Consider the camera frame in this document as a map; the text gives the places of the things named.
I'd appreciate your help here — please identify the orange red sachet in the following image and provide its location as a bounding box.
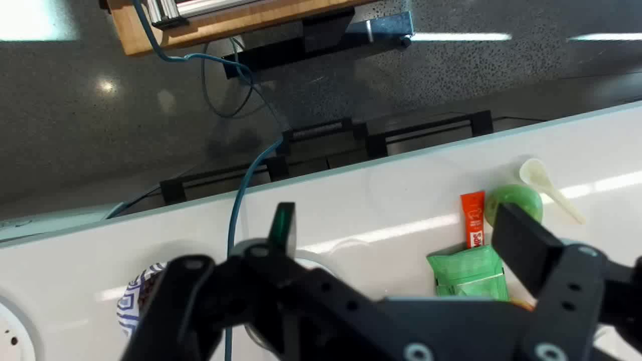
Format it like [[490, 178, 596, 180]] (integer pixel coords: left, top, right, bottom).
[[459, 191, 491, 250]]

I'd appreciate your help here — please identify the white plastic spoon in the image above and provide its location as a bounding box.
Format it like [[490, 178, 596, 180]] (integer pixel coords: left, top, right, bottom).
[[517, 156, 585, 226]]

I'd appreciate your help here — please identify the dark base cabinet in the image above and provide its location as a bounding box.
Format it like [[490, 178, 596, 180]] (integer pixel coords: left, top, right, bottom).
[[106, 109, 548, 223]]

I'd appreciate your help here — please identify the wooden robot cart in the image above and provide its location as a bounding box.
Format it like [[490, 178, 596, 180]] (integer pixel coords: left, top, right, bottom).
[[98, 0, 417, 80]]

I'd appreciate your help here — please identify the green crumpled packet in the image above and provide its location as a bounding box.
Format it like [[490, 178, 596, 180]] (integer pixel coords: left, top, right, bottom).
[[426, 243, 512, 302]]

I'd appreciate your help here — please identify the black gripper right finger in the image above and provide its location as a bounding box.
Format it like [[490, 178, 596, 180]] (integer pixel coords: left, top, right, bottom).
[[491, 200, 642, 361]]

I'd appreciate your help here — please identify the coffee filter with grounds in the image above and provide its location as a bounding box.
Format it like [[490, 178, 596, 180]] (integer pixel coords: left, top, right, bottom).
[[115, 260, 169, 336]]

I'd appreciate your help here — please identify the green apple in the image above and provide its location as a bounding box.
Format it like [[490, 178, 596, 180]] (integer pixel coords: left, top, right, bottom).
[[484, 182, 545, 226]]

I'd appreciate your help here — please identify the teal blue cable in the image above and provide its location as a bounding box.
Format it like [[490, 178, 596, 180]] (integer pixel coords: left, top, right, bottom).
[[129, 0, 287, 361]]

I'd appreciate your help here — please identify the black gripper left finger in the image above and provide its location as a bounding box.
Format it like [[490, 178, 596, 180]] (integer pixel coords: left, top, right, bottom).
[[119, 200, 402, 361]]

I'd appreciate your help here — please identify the white paper plate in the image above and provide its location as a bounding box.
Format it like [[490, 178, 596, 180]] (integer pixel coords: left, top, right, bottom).
[[0, 295, 44, 361]]

